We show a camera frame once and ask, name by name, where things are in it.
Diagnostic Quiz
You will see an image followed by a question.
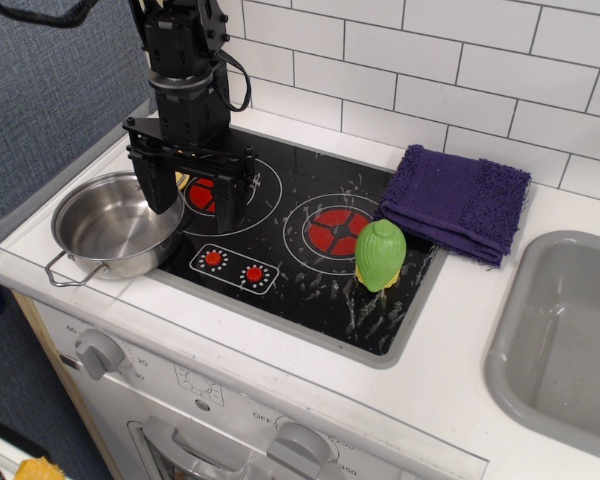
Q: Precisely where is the black toy stovetop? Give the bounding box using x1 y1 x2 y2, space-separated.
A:
155 129 445 368

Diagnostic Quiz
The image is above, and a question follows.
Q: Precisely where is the purple folded towel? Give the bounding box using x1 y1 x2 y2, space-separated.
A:
375 144 531 267

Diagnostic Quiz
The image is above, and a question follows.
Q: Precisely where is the grey oven knob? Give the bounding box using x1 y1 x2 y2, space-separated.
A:
267 422 331 479

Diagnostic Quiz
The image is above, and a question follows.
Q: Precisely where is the stainless steel pot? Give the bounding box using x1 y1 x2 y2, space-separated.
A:
45 172 185 287

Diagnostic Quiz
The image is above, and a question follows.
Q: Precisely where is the yellow dish brush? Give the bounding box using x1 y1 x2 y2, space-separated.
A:
175 172 189 189

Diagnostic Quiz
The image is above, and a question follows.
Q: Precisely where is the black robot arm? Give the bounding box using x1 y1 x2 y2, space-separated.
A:
123 1 255 233

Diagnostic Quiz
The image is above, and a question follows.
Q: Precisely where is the grey timer knob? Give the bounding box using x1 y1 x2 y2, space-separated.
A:
75 329 125 380

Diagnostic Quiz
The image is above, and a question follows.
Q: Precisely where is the black cable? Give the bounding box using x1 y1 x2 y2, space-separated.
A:
217 49 252 114

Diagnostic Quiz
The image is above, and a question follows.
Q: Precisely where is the green plastic toy vegetable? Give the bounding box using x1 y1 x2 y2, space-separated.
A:
355 219 407 293

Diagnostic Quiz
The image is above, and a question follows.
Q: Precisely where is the silver oven door handle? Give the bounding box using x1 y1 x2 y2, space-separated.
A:
142 416 276 479

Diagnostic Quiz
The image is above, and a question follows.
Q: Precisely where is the grey sink basin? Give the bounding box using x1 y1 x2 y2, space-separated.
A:
485 231 600 458

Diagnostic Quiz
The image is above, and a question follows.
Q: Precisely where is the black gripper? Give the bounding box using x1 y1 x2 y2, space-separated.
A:
123 74 255 233

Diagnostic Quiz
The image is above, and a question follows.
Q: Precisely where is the yellow cloth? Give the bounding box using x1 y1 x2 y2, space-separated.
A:
14 457 67 480

